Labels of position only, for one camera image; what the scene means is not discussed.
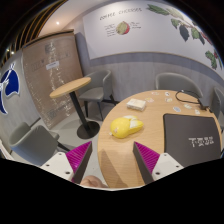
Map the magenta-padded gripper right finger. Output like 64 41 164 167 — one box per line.
132 141 185 185

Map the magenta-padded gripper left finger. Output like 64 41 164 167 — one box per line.
39 140 94 185

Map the yellow computer mouse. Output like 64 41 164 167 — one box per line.
110 115 145 139

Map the grey upholstered chair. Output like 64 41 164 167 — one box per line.
77 69 115 120
8 121 68 167
209 87 224 125
154 72 204 100

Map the person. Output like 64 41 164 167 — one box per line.
79 175 109 190

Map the small white box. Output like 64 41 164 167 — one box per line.
126 98 147 112

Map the round wooden side table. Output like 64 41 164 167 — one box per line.
49 76 101 140

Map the black cable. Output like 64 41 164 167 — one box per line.
174 89 205 106

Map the brown patterned wall panel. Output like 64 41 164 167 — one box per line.
21 29 85 130

